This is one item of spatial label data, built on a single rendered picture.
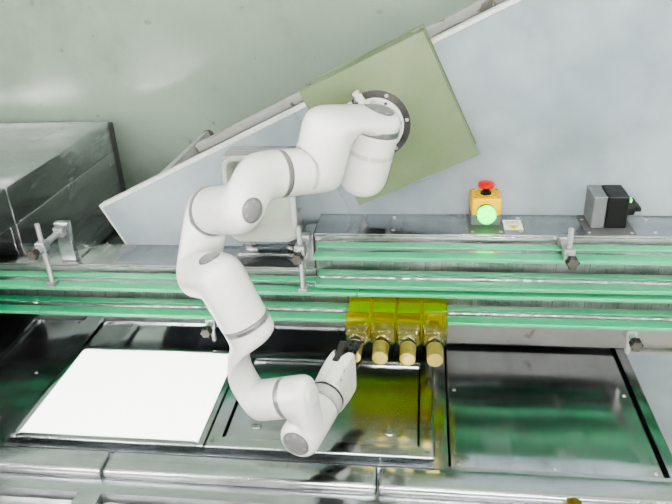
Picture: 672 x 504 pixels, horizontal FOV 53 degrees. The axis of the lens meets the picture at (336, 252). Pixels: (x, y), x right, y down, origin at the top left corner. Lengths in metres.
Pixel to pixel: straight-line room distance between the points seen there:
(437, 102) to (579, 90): 0.33
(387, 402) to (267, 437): 0.27
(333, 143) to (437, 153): 0.45
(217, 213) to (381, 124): 0.34
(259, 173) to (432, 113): 0.56
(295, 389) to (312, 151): 0.41
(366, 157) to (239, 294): 0.35
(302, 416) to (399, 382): 0.43
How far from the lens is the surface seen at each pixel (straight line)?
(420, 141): 1.55
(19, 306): 1.93
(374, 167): 1.24
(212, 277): 1.08
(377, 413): 1.49
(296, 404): 1.18
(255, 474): 1.38
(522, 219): 1.70
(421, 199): 1.70
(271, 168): 1.11
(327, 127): 1.15
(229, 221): 1.07
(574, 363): 1.74
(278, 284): 1.64
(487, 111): 1.63
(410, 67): 1.50
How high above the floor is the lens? 2.32
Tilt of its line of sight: 62 degrees down
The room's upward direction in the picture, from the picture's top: 165 degrees counter-clockwise
